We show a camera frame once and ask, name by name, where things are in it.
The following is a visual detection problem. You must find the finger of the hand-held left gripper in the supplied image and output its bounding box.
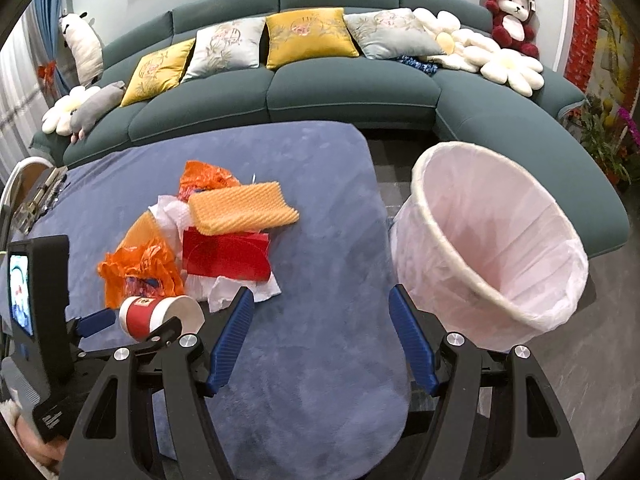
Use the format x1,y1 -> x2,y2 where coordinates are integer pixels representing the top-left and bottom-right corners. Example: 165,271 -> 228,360
65,308 -> 121,348
127,316 -> 185,356

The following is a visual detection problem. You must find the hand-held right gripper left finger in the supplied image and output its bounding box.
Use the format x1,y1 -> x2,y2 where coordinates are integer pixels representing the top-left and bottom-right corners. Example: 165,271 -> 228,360
62,287 -> 257,480

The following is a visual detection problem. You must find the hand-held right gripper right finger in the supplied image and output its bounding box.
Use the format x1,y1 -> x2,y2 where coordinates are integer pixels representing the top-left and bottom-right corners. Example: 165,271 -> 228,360
389,285 -> 577,480

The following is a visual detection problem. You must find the red paper cup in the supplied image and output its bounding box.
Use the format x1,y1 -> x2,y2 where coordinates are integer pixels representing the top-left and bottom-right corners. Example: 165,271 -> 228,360
118,295 -> 206,343

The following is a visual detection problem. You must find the orange plastic bag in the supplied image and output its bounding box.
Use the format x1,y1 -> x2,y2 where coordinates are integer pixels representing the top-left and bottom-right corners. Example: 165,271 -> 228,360
97,240 -> 186,311
179,160 -> 246,202

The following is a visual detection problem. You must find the white bin with pink liner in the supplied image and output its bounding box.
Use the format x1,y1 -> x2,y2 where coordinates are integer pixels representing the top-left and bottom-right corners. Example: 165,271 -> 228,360
389,141 -> 590,356

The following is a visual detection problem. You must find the person's left hand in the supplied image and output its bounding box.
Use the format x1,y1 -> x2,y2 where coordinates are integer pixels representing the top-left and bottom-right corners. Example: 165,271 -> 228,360
15,420 -> 68,478

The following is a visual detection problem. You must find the white crumpled tissue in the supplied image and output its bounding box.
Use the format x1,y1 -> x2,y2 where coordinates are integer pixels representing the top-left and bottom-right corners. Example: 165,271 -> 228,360
185,272 -> 282,315

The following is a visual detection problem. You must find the metal clamp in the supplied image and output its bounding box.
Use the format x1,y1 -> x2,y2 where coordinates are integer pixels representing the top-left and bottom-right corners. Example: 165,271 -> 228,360
12,166 -> 68,233

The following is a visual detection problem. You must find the red paper bag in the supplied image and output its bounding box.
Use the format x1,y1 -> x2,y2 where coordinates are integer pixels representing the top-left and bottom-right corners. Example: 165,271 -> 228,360
181,227 -> 273,281

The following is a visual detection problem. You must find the orange foam sheet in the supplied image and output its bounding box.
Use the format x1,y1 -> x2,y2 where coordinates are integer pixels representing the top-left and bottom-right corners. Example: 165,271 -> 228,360
187,181 -> 301,237

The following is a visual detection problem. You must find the blue plush blanket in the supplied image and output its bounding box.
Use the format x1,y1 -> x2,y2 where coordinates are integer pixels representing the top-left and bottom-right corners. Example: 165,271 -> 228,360
10,120 -> 417,480

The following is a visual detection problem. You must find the grey plush toy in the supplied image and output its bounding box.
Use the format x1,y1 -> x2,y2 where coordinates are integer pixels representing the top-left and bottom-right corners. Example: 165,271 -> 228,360
69,81 -> 126,145

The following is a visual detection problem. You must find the red curtain ornament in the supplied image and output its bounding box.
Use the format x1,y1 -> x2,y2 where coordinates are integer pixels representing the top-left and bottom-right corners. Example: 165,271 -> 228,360
37,60 -> 63,96

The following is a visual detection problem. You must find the yellow embroidered pillow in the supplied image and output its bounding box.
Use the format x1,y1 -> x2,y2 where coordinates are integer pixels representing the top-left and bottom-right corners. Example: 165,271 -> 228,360
265,7 -> 361,71
121,37 -> 196,108

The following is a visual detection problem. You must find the panda plush toy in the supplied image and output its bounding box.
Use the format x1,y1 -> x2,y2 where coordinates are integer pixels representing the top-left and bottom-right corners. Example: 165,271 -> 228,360
59,11 -> 105,87

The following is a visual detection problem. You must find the dark green sofa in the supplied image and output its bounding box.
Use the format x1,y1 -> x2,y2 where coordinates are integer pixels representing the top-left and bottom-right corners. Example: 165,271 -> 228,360
30,0 -> 631,261

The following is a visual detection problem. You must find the blue curtain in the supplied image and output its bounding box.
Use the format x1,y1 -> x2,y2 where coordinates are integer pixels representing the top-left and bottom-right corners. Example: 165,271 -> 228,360
30,0 -> 73,96

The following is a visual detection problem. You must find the green potted plant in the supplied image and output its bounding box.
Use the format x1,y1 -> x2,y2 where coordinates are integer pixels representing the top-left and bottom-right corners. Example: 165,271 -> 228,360
570,95 -> 636,188

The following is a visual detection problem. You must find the blue sequin cloth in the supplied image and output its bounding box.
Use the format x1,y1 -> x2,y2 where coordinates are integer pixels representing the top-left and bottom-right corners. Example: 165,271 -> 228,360
397,54 -> 441,77

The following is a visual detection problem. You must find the pale grey embroidered pillow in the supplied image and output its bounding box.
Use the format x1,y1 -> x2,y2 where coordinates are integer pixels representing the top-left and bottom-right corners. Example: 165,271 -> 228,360
344,8 -> 446,61
181,16 -> 267,83

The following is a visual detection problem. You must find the purple orchid plant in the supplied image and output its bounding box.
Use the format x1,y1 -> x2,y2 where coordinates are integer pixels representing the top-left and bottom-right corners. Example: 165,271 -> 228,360
617,105 -> 640,148

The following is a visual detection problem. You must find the red and white teddy bear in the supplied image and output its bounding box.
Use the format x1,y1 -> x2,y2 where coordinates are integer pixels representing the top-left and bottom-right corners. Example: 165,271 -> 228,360
484,0 -> 541,59

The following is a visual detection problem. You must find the white curved chair frame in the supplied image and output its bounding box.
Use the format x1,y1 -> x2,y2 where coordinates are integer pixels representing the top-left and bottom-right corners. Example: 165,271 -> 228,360
0,156 -> 53,261

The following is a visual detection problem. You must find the red wall hanging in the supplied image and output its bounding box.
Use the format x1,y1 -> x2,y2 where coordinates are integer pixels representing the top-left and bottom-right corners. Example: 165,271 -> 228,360
564,0 -> 640,98

